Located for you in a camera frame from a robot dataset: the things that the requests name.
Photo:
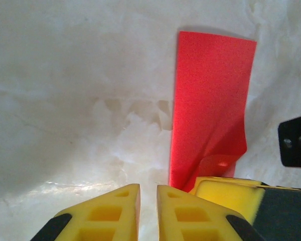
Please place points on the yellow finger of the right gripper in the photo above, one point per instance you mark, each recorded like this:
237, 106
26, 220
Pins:
228, 193

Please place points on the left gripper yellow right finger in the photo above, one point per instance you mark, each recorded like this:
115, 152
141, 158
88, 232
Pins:
190, 221

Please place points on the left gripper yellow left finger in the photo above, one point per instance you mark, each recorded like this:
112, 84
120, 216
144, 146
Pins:
108, 216

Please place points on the red paper sheet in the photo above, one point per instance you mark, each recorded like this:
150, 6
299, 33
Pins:
210, 88

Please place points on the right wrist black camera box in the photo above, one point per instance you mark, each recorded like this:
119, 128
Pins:
296, 140

